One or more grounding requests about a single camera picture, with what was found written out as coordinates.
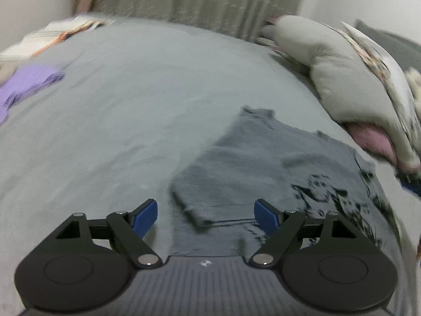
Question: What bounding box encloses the dark grey printed t-shirt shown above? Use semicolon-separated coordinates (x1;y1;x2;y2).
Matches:
171;108;400;258

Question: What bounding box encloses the pink pillow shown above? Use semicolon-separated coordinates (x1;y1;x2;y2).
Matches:
345;123;420;173

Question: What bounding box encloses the white grey pillow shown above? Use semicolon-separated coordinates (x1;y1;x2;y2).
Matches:
273;15;420;172

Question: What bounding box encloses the purple garment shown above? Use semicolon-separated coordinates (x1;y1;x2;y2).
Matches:
1;64;65;124

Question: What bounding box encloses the printed white pillow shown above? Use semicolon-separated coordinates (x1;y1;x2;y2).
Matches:
342;22;420;152

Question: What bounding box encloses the white orange folded cloth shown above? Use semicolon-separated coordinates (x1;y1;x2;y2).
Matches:
1;15;114;62

